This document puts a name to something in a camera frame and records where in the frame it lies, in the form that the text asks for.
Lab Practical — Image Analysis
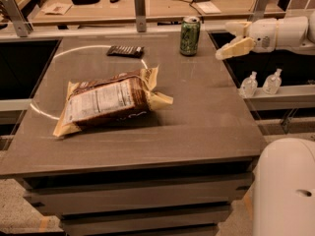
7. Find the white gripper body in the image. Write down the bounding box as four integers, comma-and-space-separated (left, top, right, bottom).
248, 19, 278, 53

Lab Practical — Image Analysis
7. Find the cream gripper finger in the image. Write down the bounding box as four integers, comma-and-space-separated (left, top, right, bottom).
225, 22, 252, 36
216, 36, 255, 60

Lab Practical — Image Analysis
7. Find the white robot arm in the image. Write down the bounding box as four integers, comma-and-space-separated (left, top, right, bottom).
216, 16, 315, 236

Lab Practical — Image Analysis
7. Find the green soda can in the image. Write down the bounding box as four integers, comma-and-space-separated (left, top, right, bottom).
180, 16, 201, 56

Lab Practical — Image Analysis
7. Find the white paper sheet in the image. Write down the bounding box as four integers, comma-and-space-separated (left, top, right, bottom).
197, 1, 221, 14

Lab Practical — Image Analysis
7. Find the clear sanitizer bottle left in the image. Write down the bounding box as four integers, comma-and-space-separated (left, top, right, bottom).
239, 71, 258, 98

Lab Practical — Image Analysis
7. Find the clear sanitizer bottle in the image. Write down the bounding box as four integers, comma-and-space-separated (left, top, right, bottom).
262, 69, 282, 94
239, 71, 258, 98

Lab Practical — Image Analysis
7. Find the clear sanitizer bottle right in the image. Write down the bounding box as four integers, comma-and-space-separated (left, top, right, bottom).
262, 69, 282, 94

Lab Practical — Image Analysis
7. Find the dark chocolate bar wrapper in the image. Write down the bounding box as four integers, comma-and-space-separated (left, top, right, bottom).
106, 46, 144, 58

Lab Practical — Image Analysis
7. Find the brown chip bag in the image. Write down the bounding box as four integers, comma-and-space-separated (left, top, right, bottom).
53, 68, 173, 137

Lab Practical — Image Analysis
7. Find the grey drawer cabinet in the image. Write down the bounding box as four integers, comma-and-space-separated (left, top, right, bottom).
0, 32, 265, 236

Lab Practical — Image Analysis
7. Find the black object on desk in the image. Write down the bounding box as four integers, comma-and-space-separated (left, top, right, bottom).
72, 0, 100, 5

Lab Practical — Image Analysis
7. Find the small paper packet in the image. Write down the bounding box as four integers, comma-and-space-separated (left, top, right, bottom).
43, 3, 72, 15

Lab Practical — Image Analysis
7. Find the metal bracket post right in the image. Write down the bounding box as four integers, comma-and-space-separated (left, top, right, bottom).
248, 0, 274, 23

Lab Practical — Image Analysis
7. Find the metal bracket post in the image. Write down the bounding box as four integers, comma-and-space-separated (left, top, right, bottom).
134, 0, 147, 32
248, 0, 274, 23
0, 0, 32, 37

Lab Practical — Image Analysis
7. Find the metal bracket post middle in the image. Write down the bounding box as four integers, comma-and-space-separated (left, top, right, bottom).
134, 0, 147, 32

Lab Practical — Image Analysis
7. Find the metal bracket post left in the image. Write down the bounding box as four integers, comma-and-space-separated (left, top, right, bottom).
0, 0, 32, 37

